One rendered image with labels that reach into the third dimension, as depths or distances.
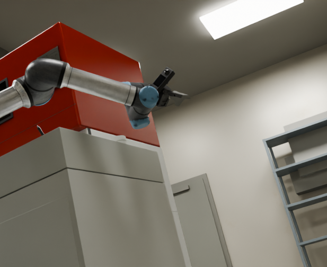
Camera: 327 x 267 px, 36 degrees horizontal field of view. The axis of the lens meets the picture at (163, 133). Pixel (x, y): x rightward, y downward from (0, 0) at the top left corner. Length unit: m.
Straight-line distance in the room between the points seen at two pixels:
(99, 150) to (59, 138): 0.20
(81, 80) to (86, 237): 0.56
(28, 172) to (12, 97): 0.29
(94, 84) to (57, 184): 0.39
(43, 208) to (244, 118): 6.62
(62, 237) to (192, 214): 6.49
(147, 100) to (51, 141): 0.37
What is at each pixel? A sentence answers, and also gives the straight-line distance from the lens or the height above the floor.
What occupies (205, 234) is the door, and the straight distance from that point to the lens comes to 7.98.
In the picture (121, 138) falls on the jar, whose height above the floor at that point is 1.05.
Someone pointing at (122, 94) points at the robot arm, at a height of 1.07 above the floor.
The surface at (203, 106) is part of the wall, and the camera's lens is 8.38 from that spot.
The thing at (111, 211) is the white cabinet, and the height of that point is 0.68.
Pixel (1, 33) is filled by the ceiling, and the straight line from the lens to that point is 5.84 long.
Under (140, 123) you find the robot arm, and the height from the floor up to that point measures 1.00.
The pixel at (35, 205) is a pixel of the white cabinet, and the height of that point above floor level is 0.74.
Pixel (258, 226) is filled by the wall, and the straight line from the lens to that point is 7.83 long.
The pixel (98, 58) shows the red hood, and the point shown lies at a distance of 2.84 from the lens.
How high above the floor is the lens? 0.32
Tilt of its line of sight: 19 degrees up
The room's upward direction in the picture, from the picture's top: 15 degrees counter-clockwise
